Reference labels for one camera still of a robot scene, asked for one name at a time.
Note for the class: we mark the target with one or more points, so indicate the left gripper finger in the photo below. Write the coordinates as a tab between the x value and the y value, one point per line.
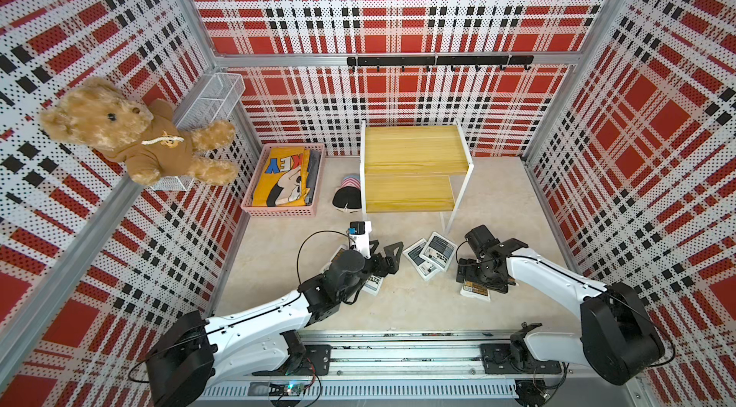
374	245
393	252

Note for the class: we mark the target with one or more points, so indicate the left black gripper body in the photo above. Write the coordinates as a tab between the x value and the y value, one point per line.
374	265

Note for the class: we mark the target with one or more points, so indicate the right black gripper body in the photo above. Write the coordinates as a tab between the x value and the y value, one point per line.
476	272

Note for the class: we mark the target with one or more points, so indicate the brown coffee bag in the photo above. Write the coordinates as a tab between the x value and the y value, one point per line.
475	291

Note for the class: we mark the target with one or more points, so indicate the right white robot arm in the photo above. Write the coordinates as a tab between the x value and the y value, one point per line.
616	337

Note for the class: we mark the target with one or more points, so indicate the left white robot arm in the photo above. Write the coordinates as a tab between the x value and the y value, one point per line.
196	353

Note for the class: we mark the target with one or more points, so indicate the grey coffee bag left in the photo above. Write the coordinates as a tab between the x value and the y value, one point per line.
373	285

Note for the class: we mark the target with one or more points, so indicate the grey coffee bag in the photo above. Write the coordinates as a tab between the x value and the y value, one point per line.
373	285
426	269
439	251

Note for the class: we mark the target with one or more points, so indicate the grey coffee bag middle lower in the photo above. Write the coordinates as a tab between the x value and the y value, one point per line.
426	269

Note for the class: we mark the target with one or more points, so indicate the grey coffee bag middle upper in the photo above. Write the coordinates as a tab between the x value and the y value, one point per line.
439	251

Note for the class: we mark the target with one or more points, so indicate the yellow two-tier shelf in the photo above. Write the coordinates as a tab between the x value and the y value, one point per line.
414	169

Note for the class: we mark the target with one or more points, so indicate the black doll with striped hat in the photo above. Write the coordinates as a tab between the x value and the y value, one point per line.
348	196

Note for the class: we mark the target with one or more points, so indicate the pink plastic basket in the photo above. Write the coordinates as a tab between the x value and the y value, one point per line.
317	156

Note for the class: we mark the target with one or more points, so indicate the yellow printed folded cloth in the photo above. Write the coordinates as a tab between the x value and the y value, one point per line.
283	179

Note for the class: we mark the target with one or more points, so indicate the green circuit board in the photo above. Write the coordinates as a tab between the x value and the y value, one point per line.
290	389

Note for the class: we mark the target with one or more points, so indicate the brown teddy bear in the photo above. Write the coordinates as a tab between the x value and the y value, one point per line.
142	137

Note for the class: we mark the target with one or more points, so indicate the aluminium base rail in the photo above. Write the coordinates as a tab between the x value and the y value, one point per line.
428	369

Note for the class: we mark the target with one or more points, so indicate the white wire mesh basket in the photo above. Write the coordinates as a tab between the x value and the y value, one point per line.
210	99

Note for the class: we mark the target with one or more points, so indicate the black hook rail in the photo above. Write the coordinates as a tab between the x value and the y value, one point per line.
502	61

